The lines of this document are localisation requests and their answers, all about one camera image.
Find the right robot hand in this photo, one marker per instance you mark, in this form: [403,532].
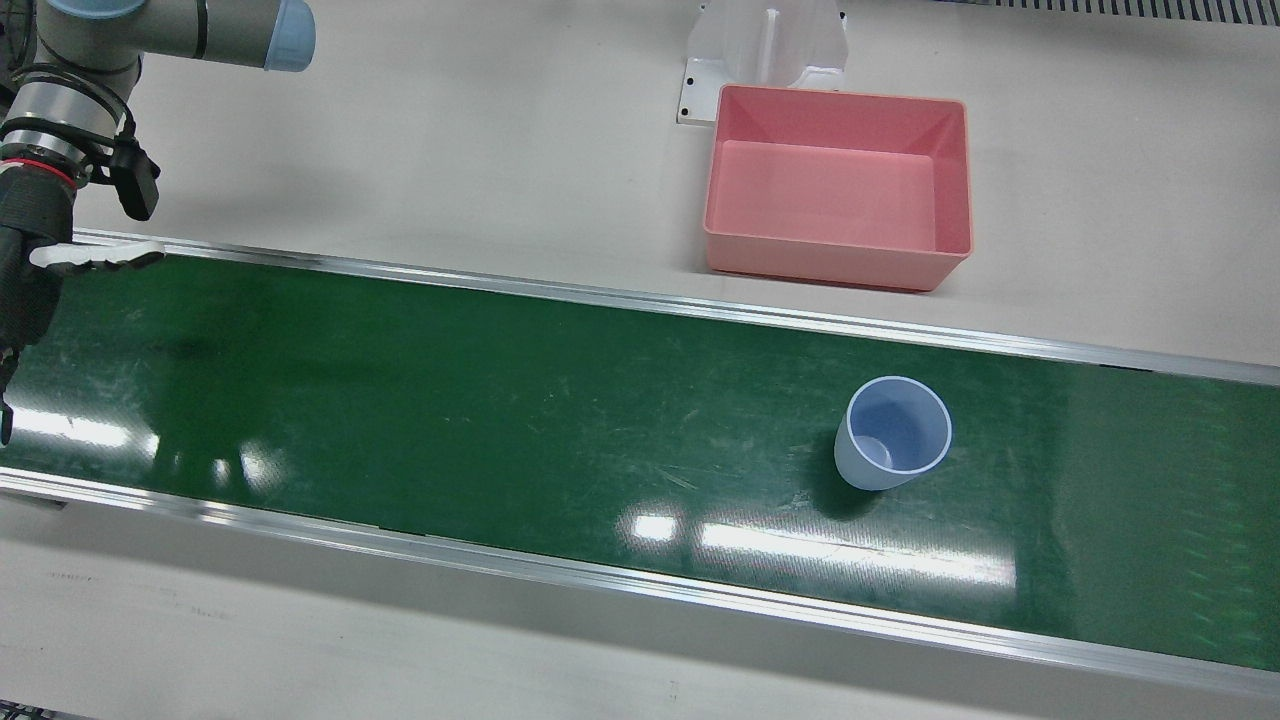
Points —
[30,220]

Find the blue plastic cup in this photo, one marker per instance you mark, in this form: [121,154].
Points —
[895,425]

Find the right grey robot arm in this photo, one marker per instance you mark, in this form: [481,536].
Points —
[180,25]

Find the pink plastic box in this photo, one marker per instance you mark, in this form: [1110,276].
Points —
[830,190]

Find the green conveyor belt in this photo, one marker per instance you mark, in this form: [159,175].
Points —
[500,400]

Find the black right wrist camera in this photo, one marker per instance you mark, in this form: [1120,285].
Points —
[138,185]

